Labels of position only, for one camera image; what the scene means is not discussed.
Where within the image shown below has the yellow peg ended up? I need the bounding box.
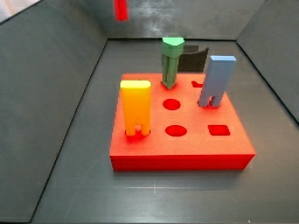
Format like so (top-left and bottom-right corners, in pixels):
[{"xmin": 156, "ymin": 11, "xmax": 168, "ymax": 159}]
[{"xmin": 120, "ymin": 80, "xmax": 152, "ymax": 136}]

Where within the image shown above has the black curved holder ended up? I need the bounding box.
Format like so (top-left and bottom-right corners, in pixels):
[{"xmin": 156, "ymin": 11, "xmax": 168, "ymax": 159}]
[{"xmin": 179, "ymin": 45, "xmax": 210, "ymax": 73}]

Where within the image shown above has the red peg board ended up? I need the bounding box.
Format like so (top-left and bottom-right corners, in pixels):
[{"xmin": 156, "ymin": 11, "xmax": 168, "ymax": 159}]
[{"xmin": 110, "ymin": 73, "xmax": 256, "ymax": 172}]

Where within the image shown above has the green peg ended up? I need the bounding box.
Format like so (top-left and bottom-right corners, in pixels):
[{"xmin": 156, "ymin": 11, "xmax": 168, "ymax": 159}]
[{"xmin": 163, "ymin": 37, "xmax": 184, "ymax": 89}]

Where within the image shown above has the blue-grey peg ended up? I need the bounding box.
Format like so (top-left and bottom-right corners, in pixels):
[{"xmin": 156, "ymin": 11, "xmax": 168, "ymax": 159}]
[{"xmin": 199, "ymin": 55, "xmax": 238, "ymax": 107}]

